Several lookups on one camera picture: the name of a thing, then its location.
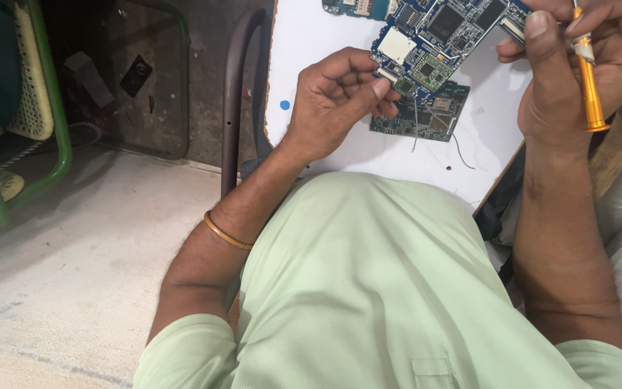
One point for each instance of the teal circuit board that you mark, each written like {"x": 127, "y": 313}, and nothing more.
{"x": 357, "y": 7}

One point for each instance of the brown wooden plank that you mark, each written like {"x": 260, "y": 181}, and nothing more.
{"x": 616, "y": 151}

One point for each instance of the blue circuit board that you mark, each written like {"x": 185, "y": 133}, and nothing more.
{"x": 446, "y": 27}

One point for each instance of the white laminate desk board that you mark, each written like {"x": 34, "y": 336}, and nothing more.
{"x": 322, "y": 32}

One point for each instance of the brown metal chair tube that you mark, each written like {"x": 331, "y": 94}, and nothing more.
{"x": 231, "y": 108}

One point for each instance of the grey paper scrap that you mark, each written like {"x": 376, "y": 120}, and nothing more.
{"x": 88, "y": 78}

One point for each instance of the black flat plate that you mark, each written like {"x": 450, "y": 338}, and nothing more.
{"x": 136, "y": 75}

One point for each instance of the green chair with woven seat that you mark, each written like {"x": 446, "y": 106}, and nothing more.
{"x": 35, "y": 97}

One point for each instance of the round blue sticker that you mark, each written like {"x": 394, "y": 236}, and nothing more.
{"x": 285, "y": 105}

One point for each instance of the person's right hand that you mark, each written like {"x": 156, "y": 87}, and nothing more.
{"x": 554, "y": 108}

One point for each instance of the light green shirt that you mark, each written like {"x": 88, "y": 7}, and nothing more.
{"x": 376, "y": 292}

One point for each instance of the orange screwdriver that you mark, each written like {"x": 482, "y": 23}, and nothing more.
{"x": 590, "y": 92}

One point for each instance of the person's left hand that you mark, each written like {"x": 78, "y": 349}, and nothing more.
{"x": 322, "y": 102}

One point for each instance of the dark green circuit board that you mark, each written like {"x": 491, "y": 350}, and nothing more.
{"x": 435, "y": 123}

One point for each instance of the orange bangle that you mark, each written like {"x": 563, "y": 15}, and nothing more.
{"x": 224, "y": 235}

